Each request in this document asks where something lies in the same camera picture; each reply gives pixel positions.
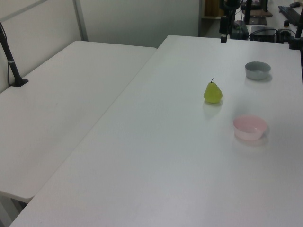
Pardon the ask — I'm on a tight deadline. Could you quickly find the white side table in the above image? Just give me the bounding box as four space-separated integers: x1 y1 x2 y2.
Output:
0 40 158 203

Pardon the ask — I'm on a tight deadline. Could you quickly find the black camera stand pole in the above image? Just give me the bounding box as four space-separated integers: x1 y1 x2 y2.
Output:
0 20 29 88

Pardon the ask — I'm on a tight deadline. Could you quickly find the grey device box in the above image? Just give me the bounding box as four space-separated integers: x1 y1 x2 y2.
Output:
232 20 250 40

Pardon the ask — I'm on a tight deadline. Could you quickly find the grey plastic bowl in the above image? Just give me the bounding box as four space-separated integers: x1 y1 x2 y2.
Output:
245 61 272 80

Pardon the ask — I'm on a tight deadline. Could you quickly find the black table clamp stand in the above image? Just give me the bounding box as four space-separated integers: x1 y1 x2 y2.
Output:
287 18 303 51

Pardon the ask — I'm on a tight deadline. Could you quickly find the grey metal partition post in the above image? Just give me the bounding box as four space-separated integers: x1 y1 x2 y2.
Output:
72 0 89 42

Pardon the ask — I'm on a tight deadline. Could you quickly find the light wooden cabinet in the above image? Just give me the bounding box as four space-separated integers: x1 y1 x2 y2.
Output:
204 0 222 18

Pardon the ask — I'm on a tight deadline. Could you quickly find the black monitor stand pole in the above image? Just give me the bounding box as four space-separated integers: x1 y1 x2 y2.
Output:
244 0 253 25

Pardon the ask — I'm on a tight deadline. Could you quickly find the black keyboard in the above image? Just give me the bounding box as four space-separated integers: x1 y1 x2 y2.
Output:
277 5 303 26

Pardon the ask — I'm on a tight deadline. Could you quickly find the dark robot gripper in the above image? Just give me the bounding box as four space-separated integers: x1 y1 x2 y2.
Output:
219 16 229 44

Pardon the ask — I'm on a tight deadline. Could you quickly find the black flat tray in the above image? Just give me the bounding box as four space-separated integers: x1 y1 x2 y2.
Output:
248 16 268 26

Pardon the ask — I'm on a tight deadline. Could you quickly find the pink plastic bowl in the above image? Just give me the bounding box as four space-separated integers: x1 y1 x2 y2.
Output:
232 114 268 141

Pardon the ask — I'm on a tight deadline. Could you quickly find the yellow-green pear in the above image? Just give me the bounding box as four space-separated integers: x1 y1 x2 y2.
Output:
203 78 223 104

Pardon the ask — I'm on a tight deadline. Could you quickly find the black electronics box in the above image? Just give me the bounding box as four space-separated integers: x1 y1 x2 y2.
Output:
249 26 278 43

